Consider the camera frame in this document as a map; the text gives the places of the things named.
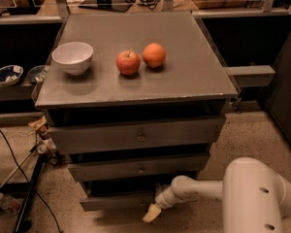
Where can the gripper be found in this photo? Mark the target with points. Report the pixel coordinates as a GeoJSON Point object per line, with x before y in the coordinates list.
{"type": "Point", "coordinates": [164, 198]}

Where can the grey bottom drawer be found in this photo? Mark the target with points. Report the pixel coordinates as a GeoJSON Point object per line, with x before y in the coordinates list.
{"type": "Point", "coordinates": [121, 193]}

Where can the grey drawer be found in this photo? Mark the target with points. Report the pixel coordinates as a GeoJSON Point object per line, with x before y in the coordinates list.
{"type": "Point", "coordinates": [121, 193]}
{"type": "Point", "coordinates": [138, 167]}
{"type": "Point", "coordinates": [137, 134]}

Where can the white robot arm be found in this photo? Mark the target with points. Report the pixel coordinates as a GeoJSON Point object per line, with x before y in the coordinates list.
{"type": "Point", "coordinates": [255, 198]}

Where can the grey middle drawer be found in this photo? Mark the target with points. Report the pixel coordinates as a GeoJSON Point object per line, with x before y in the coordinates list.
{"type": "Point", "coordinates": [138, 167]}

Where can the grey top drawer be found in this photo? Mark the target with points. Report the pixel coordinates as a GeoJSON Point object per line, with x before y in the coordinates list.
{"type": "Point", "coordinates": [137, 134]}

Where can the grey drawer cabinet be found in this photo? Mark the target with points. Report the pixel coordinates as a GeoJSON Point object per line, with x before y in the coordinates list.
{"type": "Point", "coordinates": [190, 83]}

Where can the snack wrapper pile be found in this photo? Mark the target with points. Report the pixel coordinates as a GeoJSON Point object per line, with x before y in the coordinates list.
{"type": "Point", "coordinates": [45, 146]}

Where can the black tripod leg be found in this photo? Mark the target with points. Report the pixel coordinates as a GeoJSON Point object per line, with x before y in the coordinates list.
{"type": "Point", "coordinates": [22, 225]}

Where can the plastic water bottle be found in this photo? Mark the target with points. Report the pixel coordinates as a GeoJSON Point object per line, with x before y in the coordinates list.
{"type": "Point", "coordinates": [9, 204]}

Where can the red apple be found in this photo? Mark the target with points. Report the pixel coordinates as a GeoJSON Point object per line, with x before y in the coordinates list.
{"type": "Point", "coordinates": [128, 62]}

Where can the orange fruit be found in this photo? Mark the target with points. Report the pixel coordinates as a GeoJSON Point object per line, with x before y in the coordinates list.
{"type": "Point", "coordinates": [154, 55]}

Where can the grey side shelf block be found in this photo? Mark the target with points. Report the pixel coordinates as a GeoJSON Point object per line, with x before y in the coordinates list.
{"type": "Point", "coordinates": [251, 76]}

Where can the white ceramic bowl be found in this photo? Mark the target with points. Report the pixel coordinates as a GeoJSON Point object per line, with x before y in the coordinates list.
{"type": "Point", "coordinates": [73, 58]}

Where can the small dark bowl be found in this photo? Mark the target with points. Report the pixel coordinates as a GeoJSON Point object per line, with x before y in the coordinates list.
{"type": "Point", "coordinates": [36, 74]}

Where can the blue white patterned bowl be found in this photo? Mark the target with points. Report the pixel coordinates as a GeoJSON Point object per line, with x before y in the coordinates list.
{"type": "Point", "coordinates": [11, 74]}

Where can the black monitor stand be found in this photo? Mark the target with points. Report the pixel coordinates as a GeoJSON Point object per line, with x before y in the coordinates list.
{"type": "Point", "coordinates": [120, 6]}

